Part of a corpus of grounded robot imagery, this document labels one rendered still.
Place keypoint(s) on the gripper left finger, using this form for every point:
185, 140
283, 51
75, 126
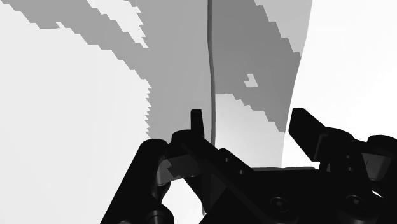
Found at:
186, 145

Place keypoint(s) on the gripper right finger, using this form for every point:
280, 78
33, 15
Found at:
338, 149

